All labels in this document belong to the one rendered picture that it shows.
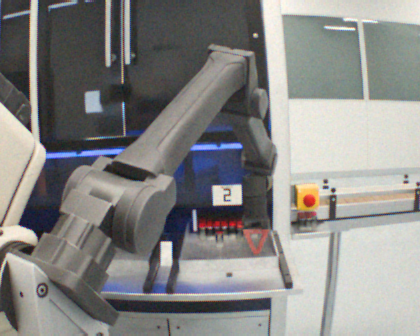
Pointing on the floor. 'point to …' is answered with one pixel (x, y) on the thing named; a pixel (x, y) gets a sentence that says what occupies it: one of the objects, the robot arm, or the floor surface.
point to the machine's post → (274, 36)
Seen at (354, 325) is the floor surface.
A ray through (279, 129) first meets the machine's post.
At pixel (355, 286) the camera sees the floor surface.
